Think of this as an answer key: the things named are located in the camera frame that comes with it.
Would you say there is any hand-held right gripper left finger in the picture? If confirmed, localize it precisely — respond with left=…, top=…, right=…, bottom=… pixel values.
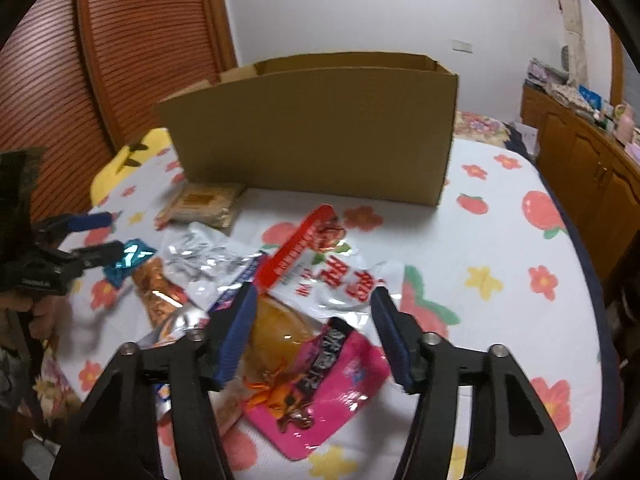
left=50, top=282, right=261, bottom=480

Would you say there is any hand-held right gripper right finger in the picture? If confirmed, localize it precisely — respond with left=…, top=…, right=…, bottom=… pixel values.
left=369, top=286, right=581, bottom=480

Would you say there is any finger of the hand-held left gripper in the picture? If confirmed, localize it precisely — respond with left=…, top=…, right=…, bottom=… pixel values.
left=70, top=240, right=126, bottom=273
left=32, top=211, right=114, bottom=242

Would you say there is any teal foil candy packet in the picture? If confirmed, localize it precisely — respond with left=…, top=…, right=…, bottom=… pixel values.
left=102, top=240, right=157, bottom=288

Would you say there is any clear packet with brown bun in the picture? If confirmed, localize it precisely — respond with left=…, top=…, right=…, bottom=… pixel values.
left=240, top=295, right=326, bottom=396

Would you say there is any silver orange blue snack packet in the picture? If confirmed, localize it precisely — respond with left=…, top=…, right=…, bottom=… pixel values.
left=137, top=252, right=271, bottom=406

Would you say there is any copper foil snack packet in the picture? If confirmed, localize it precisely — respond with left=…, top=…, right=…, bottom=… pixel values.
left=131, top=257, right=191, bottom=331

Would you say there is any silver white crinkled snack packet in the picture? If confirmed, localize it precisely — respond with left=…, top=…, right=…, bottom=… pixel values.
left=162, top=222, right=266, bottom=308

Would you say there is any pink black snack packet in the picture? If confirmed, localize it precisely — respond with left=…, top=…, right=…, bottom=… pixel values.
left=245, top=316, right=392, bottom=461

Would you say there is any white red snack packet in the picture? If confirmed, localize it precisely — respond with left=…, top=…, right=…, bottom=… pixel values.
left=255, top=204, right=405, bottom=328

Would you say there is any brown cardboard box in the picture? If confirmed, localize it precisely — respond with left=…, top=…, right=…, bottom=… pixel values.
left=154, top=51, right=460, bottom=207

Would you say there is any person's left hand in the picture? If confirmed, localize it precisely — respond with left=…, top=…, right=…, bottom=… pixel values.
left=22, top=292, right=68, bottom=346

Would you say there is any yellow plush pillow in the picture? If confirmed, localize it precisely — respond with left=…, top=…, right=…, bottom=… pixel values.
left=90, top=127, right=176, bottom=206

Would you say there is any beige cracker packet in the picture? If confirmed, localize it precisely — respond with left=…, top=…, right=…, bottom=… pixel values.
left=154, top=183, right=246, bottom=236

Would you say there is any wooden louvered door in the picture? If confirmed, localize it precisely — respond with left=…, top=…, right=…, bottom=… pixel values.
left=0, top=0, right=238, bottom=211

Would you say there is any white strawberry print sheet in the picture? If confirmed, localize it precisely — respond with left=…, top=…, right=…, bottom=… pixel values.
left=65, top=137, right=608, bottom=480

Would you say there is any floral blanket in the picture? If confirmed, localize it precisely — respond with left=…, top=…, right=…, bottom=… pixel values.
left=452, top=110, right=516, bottom=148

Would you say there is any wooden cabinet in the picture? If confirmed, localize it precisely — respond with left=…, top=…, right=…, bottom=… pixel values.
left=520, top=82, right=640, bottom=281

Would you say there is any floral patterned cloth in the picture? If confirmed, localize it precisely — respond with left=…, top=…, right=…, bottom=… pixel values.
left=542, top=81, right=591, bottom=109

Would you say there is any pile of folded cloths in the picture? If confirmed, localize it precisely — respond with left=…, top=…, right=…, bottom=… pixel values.
left=525, top=59, right=568, bottom=86

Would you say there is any blue box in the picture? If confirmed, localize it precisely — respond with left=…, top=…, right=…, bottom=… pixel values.
left=579, top=85, right=605, bottom=110

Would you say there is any pink thermos jug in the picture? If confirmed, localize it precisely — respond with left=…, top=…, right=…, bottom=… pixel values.
left=615, top=102, right=637, bottom=143

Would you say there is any wooden window frame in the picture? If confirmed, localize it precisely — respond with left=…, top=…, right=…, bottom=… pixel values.
left=607, top=25, right=626, bottom=106

